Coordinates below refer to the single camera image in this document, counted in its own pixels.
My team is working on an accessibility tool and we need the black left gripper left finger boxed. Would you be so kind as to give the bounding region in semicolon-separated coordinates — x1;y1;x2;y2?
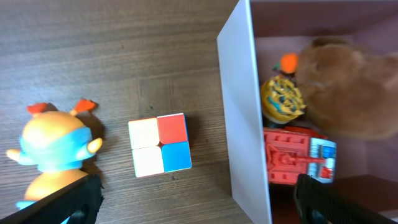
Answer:
1;174;104;224

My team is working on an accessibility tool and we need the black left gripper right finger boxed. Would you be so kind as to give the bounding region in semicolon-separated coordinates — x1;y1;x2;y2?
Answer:
294;174;395;224

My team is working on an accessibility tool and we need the red toy truck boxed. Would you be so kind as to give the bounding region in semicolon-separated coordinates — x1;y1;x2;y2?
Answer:
264;126;336;185

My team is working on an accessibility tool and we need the blue duck toy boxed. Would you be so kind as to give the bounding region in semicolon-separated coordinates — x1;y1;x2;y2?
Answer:
6;99;103;211

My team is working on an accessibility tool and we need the colourful puzzle cube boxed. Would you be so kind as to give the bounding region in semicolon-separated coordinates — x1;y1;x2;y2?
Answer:
128;113;192;178

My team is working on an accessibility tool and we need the yellow round toy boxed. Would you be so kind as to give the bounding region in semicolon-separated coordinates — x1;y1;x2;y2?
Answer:
260;75;306;124

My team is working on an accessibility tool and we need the brown plush toy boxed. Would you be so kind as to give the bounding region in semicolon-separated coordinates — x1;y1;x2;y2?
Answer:
294;37;397;140

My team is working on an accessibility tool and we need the white box with pink interior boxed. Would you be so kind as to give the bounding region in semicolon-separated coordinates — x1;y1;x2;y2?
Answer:
217;1;397;223

